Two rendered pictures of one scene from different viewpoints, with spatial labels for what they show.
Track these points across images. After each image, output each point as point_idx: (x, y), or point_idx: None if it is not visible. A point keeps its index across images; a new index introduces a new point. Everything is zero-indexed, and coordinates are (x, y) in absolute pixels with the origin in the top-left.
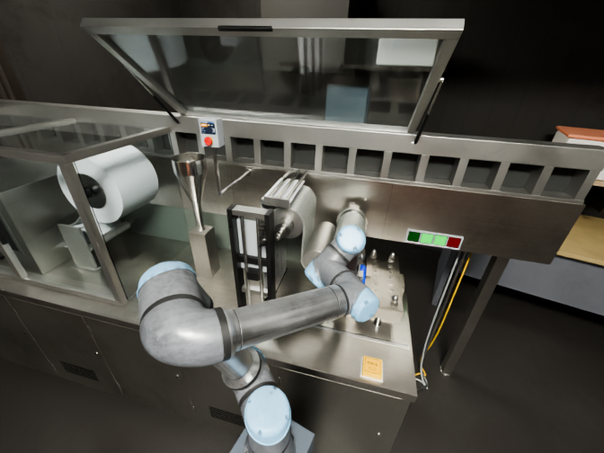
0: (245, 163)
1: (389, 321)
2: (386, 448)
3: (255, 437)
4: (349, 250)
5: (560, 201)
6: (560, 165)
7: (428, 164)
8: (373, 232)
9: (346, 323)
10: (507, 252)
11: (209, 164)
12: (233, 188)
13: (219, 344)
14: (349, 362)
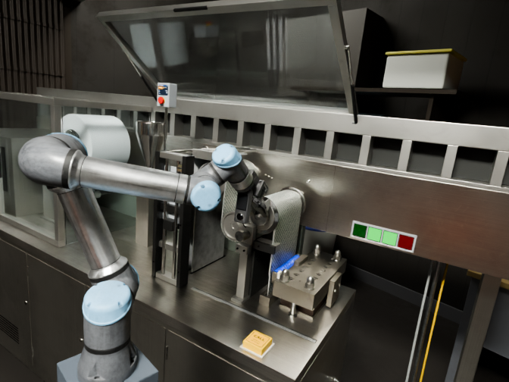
0: (204, 140)
1: (307, 316)
2: None
3: (85, 310)
4: (217, 161)
5: None
6: None
7: (376, 151)
8: (316, 222)
9: (257, 306)
10: (474, 262)
11: (176, 140)
12: None
13: (60, 161)
14: (235, 334)
